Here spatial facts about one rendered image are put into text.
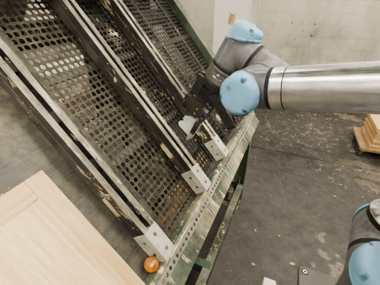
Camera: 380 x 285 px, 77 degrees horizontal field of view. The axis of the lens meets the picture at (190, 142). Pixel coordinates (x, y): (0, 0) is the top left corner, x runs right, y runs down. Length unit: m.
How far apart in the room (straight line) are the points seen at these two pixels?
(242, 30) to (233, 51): 0.05
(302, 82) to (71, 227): 0.70
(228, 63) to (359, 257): 0.48
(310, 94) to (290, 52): 5.16
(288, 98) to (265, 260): 1.75
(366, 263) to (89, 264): 0.68
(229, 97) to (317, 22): 5.10
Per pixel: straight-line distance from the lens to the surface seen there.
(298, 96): 0.42
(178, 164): 1.10
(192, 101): 0.66
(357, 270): 0.61
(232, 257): 2.04
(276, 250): 2.15
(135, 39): 1.34
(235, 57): 0.59
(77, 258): 0.81
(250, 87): 0.42
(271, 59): 0.57
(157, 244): 0.88
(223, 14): 4.23
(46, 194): 0.80
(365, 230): 0.70
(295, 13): 5.49
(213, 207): 1.17
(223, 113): 0.65
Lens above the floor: 1.70
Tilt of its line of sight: 32 degrees down
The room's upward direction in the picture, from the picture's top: straight up
